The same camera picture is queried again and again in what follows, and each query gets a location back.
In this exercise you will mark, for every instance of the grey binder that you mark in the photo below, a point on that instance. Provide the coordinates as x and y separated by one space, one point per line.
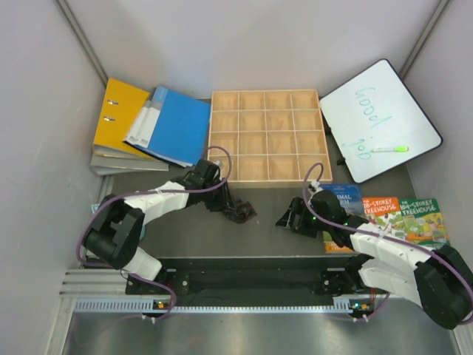
102 165

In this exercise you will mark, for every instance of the wooden compartment tray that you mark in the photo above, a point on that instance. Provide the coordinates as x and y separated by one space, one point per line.
269 138

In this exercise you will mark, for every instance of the green Treehouse book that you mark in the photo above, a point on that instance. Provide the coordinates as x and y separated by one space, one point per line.
423 222

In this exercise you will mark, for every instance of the white whiteboard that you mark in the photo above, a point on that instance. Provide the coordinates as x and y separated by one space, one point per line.
376 109

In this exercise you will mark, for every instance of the brown floral necktie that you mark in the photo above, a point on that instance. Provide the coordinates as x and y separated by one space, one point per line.
239 211

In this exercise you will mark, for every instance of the green marker pen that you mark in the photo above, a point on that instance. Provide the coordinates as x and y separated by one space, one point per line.
398 149

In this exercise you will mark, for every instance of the yellow ring binder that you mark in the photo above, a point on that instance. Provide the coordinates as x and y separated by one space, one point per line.
121 104

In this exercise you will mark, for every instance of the white cable duct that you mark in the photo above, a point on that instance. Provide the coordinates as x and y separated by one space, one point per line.
151 306

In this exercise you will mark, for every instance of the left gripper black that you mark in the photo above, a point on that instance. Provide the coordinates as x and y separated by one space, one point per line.
224 200

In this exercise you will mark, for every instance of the Animal Farm book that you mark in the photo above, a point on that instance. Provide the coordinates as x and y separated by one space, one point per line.
349 196

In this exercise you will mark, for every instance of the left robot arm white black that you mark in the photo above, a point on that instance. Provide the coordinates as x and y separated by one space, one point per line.
114 233

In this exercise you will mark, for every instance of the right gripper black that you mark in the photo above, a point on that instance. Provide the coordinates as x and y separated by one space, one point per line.
298 206

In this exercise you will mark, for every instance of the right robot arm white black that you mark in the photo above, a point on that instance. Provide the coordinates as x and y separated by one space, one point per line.
437 280

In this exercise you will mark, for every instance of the teal cat-ear headphones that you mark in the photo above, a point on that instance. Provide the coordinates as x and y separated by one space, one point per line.
94 208

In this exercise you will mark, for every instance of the blue folder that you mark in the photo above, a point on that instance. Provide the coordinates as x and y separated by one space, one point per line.
171 126

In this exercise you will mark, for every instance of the orange Treehouse book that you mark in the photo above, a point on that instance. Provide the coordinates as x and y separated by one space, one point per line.
385 212

